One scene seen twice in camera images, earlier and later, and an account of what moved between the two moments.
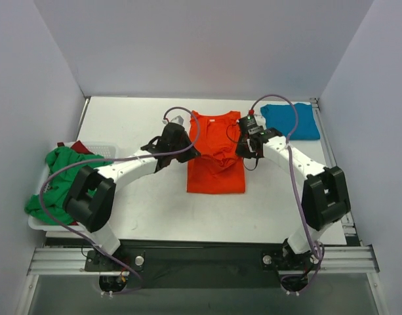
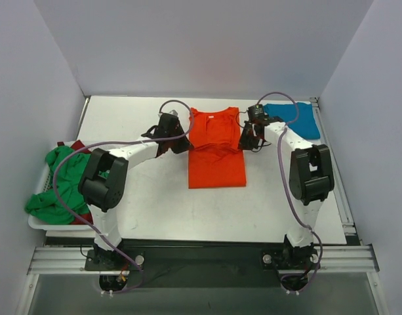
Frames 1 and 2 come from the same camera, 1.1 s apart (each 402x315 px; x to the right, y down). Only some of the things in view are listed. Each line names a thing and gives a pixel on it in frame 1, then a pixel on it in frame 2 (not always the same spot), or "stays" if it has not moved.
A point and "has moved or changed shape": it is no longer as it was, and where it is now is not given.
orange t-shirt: x=219 y=170 has moved or changed shape
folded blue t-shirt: x=282 y=118 stays
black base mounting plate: x=204 y=264 stays
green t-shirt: x=61 y=181 stays
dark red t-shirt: x=79 y=147 stays
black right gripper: x=244 y=148 -> x=246 y=137
